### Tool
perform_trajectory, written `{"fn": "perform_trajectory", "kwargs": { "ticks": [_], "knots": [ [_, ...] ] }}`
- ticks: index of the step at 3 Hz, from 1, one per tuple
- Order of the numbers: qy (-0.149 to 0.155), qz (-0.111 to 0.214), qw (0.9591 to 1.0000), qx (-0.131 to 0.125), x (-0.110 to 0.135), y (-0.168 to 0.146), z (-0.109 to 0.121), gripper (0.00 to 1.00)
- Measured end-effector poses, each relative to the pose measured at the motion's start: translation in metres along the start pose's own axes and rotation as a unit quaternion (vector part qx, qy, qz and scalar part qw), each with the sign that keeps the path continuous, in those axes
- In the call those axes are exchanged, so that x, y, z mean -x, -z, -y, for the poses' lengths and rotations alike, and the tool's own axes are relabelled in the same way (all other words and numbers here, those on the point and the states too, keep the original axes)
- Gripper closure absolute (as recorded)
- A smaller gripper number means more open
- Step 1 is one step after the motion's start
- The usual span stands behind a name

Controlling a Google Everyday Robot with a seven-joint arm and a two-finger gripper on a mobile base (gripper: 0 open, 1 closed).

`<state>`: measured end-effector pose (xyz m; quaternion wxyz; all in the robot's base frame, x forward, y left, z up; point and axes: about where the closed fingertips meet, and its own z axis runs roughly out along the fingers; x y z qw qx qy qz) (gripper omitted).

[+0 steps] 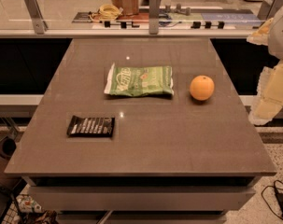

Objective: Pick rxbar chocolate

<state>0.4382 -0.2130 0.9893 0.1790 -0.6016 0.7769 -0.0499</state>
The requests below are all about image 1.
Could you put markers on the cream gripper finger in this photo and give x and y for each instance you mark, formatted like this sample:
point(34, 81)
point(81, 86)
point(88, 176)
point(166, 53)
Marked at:
point(260, 37)
point(269, 99)

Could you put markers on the black rxbar chocolate wrapper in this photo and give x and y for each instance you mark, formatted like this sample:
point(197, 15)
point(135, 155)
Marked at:
point(91, 127)

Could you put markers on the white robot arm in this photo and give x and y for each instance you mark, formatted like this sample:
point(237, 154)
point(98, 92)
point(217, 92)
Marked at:
point(275, 37)

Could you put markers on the orange fruit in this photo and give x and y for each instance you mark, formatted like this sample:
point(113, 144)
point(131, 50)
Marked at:
point(202, 88)

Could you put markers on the grey table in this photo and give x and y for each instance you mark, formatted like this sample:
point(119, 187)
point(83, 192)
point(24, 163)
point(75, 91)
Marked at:
point(170, 158)

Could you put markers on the green kettle chips bag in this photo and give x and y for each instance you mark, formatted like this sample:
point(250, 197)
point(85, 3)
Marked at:
point(139, 81)

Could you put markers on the black round bin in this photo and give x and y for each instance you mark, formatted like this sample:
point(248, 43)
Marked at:
point(7, 148)

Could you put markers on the right metal rail post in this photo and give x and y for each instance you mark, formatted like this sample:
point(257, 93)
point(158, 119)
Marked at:
point(268, 9)

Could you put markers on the metal rail post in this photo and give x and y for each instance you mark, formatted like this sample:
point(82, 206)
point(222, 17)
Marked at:
point(268, 9)
point(39, 25)
point(154, 9)

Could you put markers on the black power adapter with cable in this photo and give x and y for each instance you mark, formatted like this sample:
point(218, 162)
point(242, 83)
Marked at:
point(277, 187)

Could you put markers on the middle metal rail post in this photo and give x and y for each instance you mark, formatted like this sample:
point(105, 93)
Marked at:
point(154, 9)

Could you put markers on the left metal rail post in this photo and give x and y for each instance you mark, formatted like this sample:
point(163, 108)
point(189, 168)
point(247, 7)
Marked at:
point(39, 25)

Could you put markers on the wire basket with items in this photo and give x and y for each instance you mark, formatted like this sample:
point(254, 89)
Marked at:
point(25, 210)

